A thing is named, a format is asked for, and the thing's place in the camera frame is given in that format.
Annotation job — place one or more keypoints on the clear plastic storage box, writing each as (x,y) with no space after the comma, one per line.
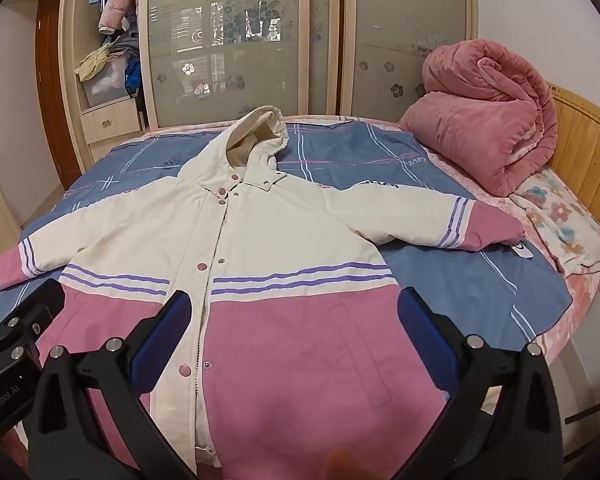
(108,84)

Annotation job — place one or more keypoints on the sliding door wardrobe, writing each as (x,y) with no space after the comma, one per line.
(195,61)

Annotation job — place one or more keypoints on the rolled pink quilt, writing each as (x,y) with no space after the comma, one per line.
(488,110)

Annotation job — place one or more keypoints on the wooden headboard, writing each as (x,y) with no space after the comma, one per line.
(577,157)

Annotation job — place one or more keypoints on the brown wooden door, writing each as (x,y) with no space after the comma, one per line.
(49,93)

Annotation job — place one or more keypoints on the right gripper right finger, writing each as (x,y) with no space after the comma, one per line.
(524,440)

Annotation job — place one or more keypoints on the white remote control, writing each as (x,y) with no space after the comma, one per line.
(521,250)

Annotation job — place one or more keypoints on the floral pillow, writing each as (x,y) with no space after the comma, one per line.
(567,229)

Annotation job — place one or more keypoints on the blue plaid bed sheet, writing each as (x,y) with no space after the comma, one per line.
(496,294)

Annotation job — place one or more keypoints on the cream and pink hooded jacket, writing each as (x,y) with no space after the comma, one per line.
(294,346)

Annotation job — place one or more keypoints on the yellow cloth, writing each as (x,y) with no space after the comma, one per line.
(93,63)

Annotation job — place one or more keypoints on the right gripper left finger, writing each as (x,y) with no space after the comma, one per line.
(66,440)

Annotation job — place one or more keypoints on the person's right hand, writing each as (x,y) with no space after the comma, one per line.
(341,464)

